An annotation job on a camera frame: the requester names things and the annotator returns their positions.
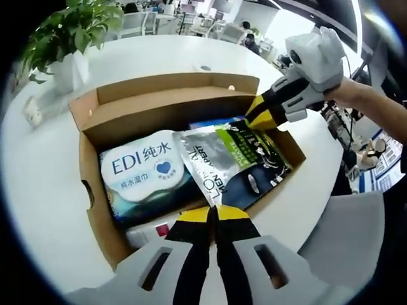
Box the brown cardboard shoe box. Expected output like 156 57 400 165
68 73 308 271

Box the blue wet wipes soft pack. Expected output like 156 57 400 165
98 129 191 220

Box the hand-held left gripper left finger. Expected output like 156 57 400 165
63 206 214 305

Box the blue tissue pack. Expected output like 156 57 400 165
188 119 223 131

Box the blue white wall poster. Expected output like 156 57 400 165
370 136 406 193

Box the green plant in white pot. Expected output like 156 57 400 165
24 0 125 93

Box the row of white desk chairs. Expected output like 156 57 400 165
122 6 242 37

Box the white patterned paper cup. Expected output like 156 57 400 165
22 97 44 126

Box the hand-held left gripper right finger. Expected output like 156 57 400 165
214 205 333 305

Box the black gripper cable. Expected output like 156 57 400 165
345 57 366 153

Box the silver green black mask sachet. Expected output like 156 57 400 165
172 120 293 209

